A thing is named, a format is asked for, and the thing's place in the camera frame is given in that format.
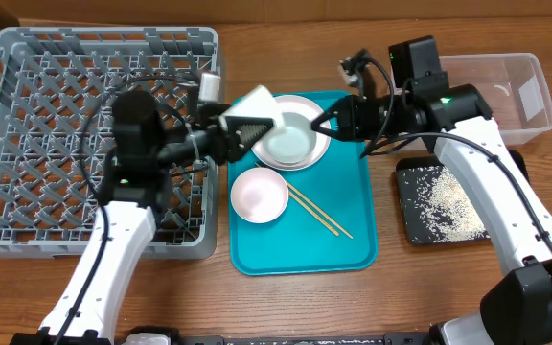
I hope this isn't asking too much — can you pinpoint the white cup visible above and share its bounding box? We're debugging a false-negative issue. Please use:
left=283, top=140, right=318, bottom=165
left=218, top=85, right=285, bottom=131

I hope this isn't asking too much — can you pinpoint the pink small bowl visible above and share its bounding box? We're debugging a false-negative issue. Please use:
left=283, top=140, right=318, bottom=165
left=230, top=168, right=289, bottom=224

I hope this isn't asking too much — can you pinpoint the black tray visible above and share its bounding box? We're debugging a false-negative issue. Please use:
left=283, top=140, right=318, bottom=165
left=394, top=149, right=529, bottom=246

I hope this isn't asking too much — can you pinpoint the white rice pile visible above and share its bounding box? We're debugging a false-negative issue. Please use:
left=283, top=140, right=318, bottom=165
left=409, top=166, right=489, bottom=244

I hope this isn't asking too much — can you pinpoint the clear plastic bin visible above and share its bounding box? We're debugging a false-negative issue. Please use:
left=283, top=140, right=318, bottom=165
left=440, top=53, right=552, bottom=146

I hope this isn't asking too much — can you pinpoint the grey dishwasher rack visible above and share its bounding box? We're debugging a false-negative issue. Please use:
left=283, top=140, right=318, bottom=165
left=0, top=27, right=222, bottom=258

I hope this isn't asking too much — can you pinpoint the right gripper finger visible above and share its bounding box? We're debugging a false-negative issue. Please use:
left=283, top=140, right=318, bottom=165
left=311, top=98, right=353, bottom=128
left=310, top=122, right=353, bottom=142

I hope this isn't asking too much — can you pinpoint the large white plate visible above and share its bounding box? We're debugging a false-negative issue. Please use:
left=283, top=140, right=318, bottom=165
left=252, top=95, right=331, bottom=171

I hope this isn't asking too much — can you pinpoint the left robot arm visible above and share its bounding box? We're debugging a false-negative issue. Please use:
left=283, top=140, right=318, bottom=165
left=11, top=85, right=283, bottom=344

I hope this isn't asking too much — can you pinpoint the grey bowl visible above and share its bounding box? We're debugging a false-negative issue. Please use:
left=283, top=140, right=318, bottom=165
left=262, top=112, right=317, bottom=165

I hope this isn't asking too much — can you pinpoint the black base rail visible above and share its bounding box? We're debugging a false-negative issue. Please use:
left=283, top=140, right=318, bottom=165
left=122, top=325, right=445, bottom=345

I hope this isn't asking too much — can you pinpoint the wooden chopstick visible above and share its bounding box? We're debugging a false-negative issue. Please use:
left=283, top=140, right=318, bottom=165
left=286, top=182, right=354, bottom=240
left=252, top=166, right=349, bottom=236

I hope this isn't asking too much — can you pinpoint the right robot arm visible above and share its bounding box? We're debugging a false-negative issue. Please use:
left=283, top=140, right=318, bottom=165
left=311, top=36, right=552, bottom=344

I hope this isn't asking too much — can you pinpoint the teal serving tray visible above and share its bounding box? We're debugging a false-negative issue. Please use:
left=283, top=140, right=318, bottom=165
left=226, top=90, right=380, bottom=277

